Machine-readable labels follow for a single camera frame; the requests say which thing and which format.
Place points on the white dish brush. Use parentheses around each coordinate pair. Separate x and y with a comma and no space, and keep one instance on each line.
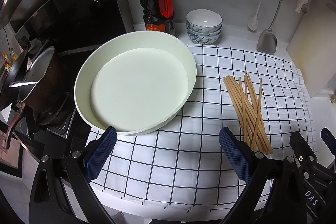
(253,21)

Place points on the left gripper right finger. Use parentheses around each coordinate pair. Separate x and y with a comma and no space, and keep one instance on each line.
(244,161)

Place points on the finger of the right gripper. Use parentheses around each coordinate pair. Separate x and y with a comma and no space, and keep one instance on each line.
(301,149)
(329,140)

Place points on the white cutting board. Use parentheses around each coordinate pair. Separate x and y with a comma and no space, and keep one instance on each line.
(312,48)

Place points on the steel spatula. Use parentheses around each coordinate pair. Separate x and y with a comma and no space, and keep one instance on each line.
(267,42)

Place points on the dark soy sauce bottle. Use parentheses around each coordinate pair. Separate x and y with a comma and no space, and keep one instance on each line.
(158,15)

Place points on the white checkered cloth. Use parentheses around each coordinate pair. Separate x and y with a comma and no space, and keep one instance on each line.
(182,165)

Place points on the gas stove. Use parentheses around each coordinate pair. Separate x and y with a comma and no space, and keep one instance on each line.
(56,133)

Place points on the black frying pan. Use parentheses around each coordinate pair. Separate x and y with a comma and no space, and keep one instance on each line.
(36,90)

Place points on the large white round basin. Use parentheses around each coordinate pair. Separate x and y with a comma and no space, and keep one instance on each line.
(136,82)

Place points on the bottom floral ceramic bowl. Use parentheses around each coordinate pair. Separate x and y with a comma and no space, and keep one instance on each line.
(199,38)

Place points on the top floral ceramic bowl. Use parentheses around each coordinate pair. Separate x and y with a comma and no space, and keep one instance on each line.
(204,18)

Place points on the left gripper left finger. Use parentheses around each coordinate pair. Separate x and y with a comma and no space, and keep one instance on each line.
(97,153)

